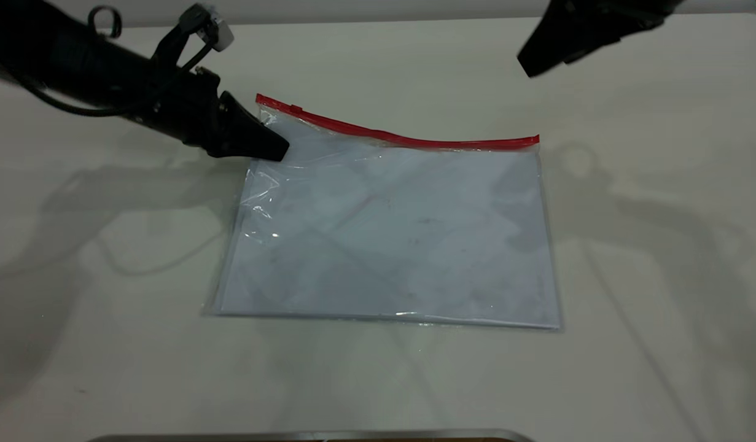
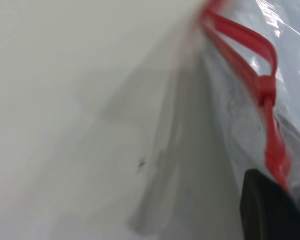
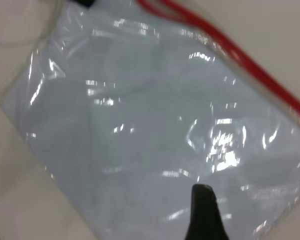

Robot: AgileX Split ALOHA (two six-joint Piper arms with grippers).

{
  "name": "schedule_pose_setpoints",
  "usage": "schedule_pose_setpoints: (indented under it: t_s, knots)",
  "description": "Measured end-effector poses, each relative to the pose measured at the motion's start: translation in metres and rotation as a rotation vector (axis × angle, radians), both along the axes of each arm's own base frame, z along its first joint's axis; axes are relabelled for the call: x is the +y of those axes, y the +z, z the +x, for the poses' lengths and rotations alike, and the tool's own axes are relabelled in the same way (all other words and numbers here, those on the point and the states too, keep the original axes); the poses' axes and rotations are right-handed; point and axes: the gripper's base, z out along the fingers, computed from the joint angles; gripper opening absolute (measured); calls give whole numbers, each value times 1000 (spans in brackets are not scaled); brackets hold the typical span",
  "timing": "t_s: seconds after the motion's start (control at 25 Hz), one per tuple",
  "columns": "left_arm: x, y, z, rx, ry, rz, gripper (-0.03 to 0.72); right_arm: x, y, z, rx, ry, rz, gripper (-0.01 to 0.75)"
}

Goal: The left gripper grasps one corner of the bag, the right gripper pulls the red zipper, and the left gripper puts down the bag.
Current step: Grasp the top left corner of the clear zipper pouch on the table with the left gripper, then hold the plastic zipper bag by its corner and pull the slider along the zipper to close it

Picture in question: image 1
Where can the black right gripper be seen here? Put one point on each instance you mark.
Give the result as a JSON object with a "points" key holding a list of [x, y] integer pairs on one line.
{"points": [[611, 12]]}

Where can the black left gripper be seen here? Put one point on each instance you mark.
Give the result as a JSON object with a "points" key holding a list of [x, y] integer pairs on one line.
{"points": [[184, 107]]}

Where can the clear plastic zipper bag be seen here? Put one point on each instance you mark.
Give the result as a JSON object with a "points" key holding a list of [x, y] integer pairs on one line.
{"points": [[328, 138]]}

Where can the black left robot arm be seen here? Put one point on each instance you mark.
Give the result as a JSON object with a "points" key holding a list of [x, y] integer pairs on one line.
{"points": [[58, 55]]}

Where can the grey table edge strip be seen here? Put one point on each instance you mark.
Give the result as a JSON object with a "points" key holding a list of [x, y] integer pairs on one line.
{"points": [[292, 436]]}

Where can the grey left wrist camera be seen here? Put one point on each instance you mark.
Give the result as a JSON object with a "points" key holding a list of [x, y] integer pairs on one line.
{"points": [[215, 31]]}

